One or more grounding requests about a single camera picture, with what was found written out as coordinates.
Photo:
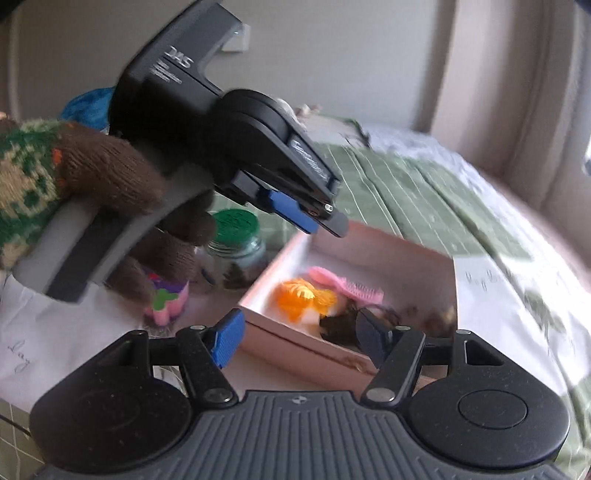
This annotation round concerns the person's left hand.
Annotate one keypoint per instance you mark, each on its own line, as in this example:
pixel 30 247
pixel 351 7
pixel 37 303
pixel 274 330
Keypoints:
pixel 111 170

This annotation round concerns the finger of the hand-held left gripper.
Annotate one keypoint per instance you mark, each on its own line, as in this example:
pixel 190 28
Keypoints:
pixel 291 210
pixel 337 225

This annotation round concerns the person's left forearm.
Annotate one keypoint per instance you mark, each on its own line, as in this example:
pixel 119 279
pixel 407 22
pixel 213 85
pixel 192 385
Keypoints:
pixel 25 184

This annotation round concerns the orange hair claw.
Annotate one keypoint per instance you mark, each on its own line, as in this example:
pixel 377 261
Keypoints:
pixel 295 295

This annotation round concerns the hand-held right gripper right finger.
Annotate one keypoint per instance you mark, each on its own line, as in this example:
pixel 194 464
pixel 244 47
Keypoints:
pixel 371 341

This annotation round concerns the brown hair clip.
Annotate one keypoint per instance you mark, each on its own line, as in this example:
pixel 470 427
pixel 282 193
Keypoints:
pixel 436 319

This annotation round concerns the blue cloth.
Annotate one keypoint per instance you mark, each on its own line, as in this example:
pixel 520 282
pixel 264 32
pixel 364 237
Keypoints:
pixel 87 106

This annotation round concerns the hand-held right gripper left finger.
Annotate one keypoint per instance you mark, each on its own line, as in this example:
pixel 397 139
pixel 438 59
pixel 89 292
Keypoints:
pixel 226 339

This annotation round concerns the pink green purple toy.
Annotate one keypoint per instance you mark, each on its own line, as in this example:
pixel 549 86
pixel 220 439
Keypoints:
pixel 166 300

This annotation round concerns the pink hairbrush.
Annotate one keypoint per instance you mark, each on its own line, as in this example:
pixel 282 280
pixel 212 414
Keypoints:
pixel 344 284

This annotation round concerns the pink cardboard box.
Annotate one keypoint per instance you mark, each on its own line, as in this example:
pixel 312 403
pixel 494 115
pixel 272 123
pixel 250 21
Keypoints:
pixel 369 258

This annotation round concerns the green lidded glass jar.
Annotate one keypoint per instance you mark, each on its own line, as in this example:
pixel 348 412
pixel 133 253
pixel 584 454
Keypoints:
pixel 235 247

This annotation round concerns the white quilt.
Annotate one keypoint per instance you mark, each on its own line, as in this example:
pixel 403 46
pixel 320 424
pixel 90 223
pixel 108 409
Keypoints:
pixel 411 141

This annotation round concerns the white wall socket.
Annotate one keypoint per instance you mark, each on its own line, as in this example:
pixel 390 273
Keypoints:
pixel 238 39

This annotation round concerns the white handwritten paper sheet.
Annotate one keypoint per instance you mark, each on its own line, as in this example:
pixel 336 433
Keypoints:
pixel 41 337
pixel 489 314

